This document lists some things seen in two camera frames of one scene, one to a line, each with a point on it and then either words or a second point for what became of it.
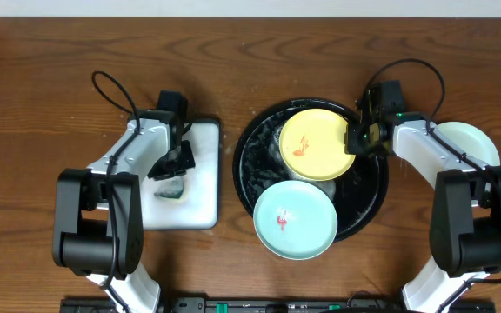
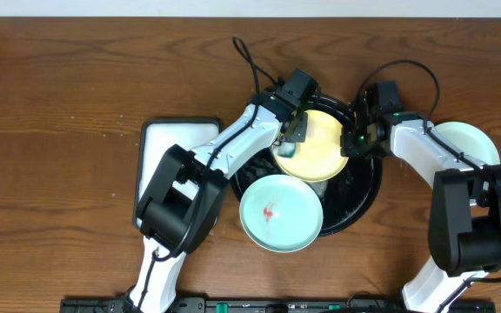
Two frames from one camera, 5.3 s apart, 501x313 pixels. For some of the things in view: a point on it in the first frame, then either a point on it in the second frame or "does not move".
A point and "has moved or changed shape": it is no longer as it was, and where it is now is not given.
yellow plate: (312, 144) does not move
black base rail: (276, 304) does not move
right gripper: (351, 146) does not move
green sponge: (171, 188) has moved or changed shape
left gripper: (172, 163) -> (297, 126)
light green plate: (471, 142) does not move
